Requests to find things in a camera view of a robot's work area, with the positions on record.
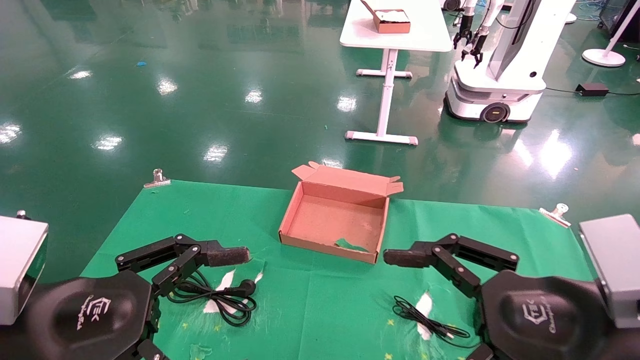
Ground open brown cardboard box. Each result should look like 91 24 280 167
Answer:
278 161 404 265

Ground background robot black gripper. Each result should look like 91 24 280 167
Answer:
461 31 487 69
452 27 474 50

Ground green table cloth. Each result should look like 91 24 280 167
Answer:
80 179 596 360

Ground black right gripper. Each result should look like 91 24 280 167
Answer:
466 271 640 360

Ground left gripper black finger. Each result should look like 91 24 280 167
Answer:
115 233 251 298

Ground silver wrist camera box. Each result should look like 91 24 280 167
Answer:
0 216 49 326
579 214 640 329

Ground thin black USB cable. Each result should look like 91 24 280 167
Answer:
392 295 482 349

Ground black floor cable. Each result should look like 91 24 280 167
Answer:
545 87 640 97

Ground white table with metal leg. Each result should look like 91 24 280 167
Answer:
340 0 453 146

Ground black power adapter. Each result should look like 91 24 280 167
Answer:
575 82 610 98

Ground small cardboard box white contents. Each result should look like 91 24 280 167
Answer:
361 0 412 34

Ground white wheeled background robot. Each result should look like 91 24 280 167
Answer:
444 0 577 124

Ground white stand with round base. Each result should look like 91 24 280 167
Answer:
582 0 640 68

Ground black power cable with plug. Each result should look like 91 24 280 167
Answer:
167 272 259 328

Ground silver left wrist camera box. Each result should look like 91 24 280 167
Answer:
0 216 49 326

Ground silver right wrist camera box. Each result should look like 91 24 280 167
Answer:
579 214 640 329

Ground metal binder clip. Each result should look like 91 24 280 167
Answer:
144 169 172 189
539 203 572 228

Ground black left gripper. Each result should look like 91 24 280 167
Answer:
0 270 169 360

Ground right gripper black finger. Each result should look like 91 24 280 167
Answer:
383 233 520 299

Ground black equipment cabinet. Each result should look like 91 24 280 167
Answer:
599 0 640 42

